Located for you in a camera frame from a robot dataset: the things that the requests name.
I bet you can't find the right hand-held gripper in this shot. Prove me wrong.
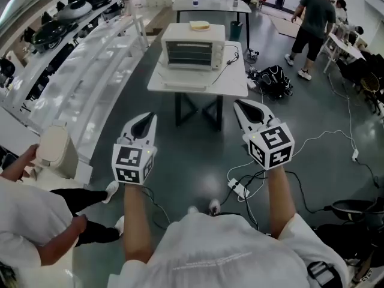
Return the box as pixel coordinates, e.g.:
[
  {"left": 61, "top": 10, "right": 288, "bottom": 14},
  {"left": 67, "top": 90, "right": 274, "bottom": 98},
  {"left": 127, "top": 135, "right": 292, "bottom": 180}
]
[{"left": 233, "top": 98, "right": 295, "bottom": 170}]

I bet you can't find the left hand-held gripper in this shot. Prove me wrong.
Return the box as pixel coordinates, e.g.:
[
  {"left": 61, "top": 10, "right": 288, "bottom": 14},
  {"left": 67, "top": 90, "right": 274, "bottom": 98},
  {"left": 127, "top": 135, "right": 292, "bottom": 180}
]
[{"left": 112, "top": 112, "right": 158, "bottom": 185}]

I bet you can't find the white glass oven door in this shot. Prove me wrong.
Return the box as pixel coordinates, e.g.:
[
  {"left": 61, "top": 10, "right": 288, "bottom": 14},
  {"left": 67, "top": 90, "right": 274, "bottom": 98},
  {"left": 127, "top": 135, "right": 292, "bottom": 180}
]
[{"left": 158, "top": 67, "right": 211, "bottom": 91}]

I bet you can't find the person's left forearm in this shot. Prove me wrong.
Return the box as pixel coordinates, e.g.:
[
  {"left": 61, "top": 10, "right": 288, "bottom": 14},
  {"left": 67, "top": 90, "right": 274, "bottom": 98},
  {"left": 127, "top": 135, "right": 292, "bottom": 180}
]
[{"left": 122, "top": 181, "right": 157, "bottom": 265}]

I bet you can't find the person's right forearm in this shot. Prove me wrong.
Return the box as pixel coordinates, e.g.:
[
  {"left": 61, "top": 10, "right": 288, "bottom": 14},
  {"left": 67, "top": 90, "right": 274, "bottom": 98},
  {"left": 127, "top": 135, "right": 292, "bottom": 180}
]
[{"left": 265, "top": 163, "right": 298, "bottom": 240}]

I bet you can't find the white toaster oven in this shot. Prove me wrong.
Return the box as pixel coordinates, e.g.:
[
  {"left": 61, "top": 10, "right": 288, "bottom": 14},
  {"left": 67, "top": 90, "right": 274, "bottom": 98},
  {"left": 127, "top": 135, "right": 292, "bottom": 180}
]
[{"left": 160, "top": 22, "right": 226, "bottom": 72}]

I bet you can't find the black backpack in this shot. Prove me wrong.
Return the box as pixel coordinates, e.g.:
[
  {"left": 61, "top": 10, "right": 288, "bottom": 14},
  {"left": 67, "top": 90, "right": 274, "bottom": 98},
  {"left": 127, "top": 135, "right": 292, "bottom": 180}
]
[{"left": 259, "top": 65, "right": 294, "bottom": 101}]

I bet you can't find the small white square table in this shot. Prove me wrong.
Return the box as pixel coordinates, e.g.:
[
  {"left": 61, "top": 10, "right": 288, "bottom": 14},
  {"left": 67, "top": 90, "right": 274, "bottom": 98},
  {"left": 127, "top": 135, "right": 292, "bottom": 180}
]
[{"left": 146, "top": 40, "right": 250, "bottom": 132}]

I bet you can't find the white power strip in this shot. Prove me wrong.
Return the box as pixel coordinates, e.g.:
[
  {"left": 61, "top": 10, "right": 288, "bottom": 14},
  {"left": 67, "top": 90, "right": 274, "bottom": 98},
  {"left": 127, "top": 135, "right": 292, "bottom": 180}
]
[{"left": 227, "top": 177, "right": 250, "bottom": 200}]

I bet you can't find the white shelf rack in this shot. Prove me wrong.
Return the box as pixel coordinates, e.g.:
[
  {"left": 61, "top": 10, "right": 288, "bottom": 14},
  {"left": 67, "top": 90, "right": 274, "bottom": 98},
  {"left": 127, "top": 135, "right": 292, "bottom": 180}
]
[{"left": 0, "top": 0, "right": 150, "bottom": 189}]

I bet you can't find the dark green waste bin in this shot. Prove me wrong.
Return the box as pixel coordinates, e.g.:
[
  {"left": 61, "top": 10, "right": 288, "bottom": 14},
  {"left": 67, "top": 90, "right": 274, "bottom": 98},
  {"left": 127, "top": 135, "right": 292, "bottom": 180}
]
[{"left": 230, "top": 20, "right": 244, "bottom": 42}]

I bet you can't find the beige plastic bin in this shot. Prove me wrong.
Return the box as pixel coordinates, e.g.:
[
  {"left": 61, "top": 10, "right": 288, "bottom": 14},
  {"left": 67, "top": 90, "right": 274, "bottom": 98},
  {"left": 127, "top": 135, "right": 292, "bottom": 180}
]
[{"left": 35, "top": 122, "right": 80, "bottom": 180}]

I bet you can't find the flat brown cardboard sheet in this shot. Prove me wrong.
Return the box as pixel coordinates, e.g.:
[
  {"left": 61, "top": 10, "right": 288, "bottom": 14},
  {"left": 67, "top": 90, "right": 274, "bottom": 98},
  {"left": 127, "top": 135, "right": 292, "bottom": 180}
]
[{"left": 269, "top": 13, "right": 302, "bottom": 38}]

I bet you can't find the white bread slice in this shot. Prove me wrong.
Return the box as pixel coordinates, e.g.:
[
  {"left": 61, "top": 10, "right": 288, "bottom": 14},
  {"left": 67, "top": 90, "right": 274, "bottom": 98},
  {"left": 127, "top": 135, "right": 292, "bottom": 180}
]
[{"left": 189, "top": 20, "right": 211, "bottom": 31}]

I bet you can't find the long white table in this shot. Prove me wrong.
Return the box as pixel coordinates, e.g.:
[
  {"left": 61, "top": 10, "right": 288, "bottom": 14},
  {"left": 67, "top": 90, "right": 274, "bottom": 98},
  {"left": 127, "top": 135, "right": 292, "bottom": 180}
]
[{"left": 172, "top": 0, "right": 253, "bottom": 49}]

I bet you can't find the white folding table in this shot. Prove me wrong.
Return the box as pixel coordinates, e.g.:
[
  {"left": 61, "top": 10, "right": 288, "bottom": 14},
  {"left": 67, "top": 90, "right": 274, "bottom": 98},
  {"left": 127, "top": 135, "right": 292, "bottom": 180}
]
[{"left": 322, "top": 31, "right": 367, "bottom": 75}]

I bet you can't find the grey wok with lid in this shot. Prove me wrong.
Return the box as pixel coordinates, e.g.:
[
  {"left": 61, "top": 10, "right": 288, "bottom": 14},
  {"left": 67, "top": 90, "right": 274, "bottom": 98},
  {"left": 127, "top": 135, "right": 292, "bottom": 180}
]
[{"left": 56, "top": 0, "right": 94, "bottom": 22}]

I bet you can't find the person's white shirt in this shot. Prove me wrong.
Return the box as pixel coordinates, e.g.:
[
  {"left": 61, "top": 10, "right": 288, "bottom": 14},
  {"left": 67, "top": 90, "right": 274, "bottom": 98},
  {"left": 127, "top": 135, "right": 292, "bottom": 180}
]
[{"left": 107, "top": 212, "right": 350, "bottom": 288}]

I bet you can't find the long white cable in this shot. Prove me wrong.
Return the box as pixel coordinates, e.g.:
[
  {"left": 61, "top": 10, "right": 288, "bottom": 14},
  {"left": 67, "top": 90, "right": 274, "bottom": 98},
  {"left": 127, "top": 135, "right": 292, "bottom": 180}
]
[{"left": 227, "top": 129, "right": 358, "bottom": 191}]

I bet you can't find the black shoulder strap buckle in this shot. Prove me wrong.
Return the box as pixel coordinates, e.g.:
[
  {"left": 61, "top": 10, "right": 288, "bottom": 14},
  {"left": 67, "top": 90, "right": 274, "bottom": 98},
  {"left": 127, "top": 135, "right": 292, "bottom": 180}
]
[{"left": 307, "top": 260, "right": 343, "bottom": 288}]

